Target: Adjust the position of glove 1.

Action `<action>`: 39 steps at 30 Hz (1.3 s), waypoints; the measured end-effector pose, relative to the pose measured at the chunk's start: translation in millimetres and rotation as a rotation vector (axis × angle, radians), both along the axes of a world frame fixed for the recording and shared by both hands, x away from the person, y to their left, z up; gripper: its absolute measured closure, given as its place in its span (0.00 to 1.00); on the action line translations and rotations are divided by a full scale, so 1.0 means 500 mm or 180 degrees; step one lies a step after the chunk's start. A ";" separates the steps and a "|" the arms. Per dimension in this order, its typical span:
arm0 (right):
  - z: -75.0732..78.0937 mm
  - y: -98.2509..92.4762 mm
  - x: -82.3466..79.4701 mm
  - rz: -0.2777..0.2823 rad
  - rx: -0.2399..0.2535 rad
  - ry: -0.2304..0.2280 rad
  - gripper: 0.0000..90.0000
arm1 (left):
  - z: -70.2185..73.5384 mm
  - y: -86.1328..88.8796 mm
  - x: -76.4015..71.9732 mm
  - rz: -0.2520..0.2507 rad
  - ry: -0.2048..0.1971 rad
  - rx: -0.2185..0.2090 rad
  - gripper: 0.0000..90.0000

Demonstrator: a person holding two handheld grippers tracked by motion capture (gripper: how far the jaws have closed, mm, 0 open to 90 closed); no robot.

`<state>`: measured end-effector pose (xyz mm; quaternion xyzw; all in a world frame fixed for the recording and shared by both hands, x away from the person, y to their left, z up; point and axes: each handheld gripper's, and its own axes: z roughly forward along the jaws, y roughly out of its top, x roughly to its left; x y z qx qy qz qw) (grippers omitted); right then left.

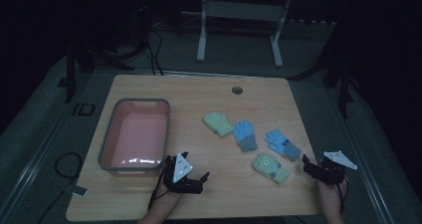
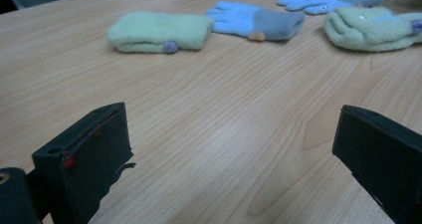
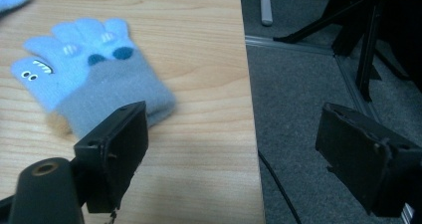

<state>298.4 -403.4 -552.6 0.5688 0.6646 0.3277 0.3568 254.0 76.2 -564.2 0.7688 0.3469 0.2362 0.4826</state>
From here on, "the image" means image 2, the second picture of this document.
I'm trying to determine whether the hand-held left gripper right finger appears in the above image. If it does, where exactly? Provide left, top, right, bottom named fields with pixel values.
left=331, top=105, right=422, bottom=224

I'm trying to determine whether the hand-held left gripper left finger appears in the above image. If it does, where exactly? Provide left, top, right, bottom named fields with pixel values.
left=32, top=102, right=136, bottom=224

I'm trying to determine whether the blue glove with grey cuff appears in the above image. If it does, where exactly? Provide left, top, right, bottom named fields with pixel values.
left=276, top=0, right=385, bottom=16
left=205, top=0, right=307, bottom=42

